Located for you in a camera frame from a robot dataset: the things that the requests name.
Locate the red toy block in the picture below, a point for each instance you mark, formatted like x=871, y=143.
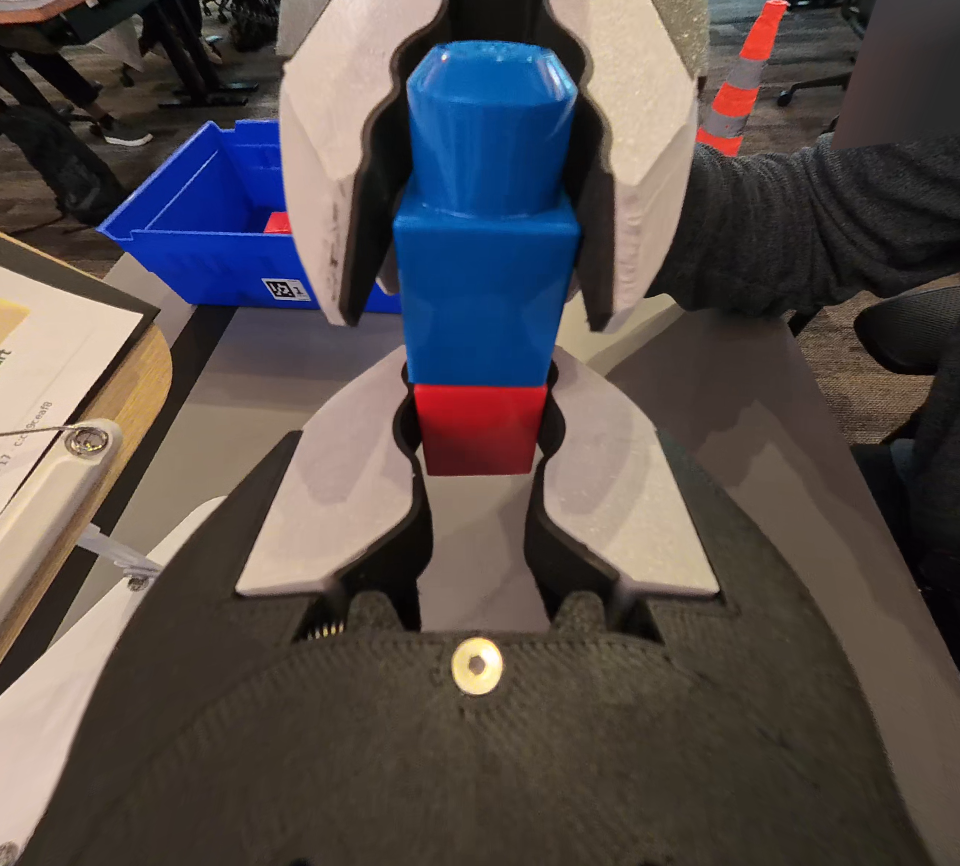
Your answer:
x=480, y=431
x=276, y=225

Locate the person's right forearm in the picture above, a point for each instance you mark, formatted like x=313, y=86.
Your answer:
x=825, y=228

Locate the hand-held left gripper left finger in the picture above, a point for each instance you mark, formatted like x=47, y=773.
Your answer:
x=330, y=498

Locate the blue toy block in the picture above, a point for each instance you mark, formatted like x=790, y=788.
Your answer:
x=480, y=281

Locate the orange traffic cone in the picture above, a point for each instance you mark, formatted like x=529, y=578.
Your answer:
x=739, y=93

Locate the grey desk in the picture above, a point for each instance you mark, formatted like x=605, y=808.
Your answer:
x=712, y=393

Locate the instruction sheet on stand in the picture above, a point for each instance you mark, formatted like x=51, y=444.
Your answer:
x=146, y=386

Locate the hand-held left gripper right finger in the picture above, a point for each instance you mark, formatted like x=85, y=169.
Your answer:
x=622, y=506

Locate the blue tagged plastic bin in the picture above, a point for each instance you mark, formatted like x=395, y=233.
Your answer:
x=195, y=266

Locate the instruction sheet on board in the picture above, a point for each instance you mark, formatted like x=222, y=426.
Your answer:
x=75, y=281

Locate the black backpack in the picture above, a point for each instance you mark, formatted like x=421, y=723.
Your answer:
x=52, y=168

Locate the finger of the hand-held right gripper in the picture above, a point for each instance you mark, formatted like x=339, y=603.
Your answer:
x=645, y=123
x=330, y=116

